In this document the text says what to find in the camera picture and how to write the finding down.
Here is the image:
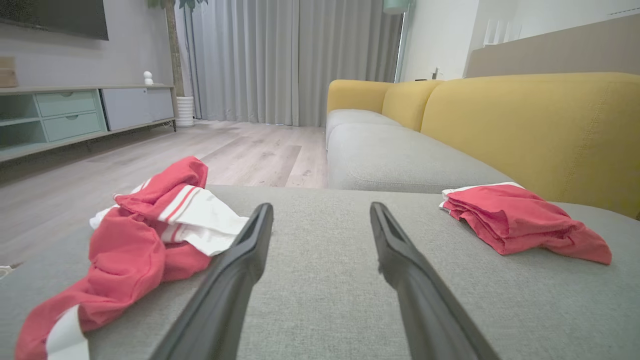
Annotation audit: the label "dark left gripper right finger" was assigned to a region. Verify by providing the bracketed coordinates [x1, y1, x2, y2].
[370, 201, 501, 360]

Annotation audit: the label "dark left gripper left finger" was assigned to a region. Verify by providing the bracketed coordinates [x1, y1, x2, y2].
[150, 202, 274, 360]

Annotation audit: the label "red and white basketball jersey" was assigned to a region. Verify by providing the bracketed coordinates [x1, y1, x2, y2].
[15, 156, 250, 360]

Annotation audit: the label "red basketball shorts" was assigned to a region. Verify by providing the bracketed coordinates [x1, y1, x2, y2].
[439, 182, 613, 266]

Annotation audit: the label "large grey sofa seat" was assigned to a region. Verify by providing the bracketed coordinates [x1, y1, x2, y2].
[0, 185, 640, 360]

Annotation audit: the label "grey sofa seat cushion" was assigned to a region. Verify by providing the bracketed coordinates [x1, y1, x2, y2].
[327, 122, 516, 195]
[326, 109, 401, 148]

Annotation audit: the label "white ribbed plant pot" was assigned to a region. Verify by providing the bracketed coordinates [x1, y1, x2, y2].
[176, 96, 195, 127]

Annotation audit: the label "yellow sofa back cushion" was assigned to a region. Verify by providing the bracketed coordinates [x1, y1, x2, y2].
[382, 80, 445, 132]
[327, 79, 395, 115]
[421, 72, 640, 220]

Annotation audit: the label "mint and grey TV cabinet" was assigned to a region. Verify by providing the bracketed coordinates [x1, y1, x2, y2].
[0, 84, 177, 163]

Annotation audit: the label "grey pleated curtain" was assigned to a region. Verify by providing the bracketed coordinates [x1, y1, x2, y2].
[175, 0, 405, 127]

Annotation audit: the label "indoor tree plant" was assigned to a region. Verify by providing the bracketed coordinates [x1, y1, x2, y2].
[147, 0, 208, 98]

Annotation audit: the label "white slatted object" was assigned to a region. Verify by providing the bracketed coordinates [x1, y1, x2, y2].
[482, 19, 522, 47]

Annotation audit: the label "beige upholstered panel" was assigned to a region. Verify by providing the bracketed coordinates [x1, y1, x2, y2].
[465, 14, 640, 78]

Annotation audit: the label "teal shade floor lamp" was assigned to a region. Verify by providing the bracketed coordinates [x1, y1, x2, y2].
[382, 0, 417, 83]

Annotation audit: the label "small wooden box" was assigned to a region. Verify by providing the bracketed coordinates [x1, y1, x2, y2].
[0, 56, 19, 89]

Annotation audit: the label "black wall television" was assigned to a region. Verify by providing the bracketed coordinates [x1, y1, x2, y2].
[0, 0, 110, 42]

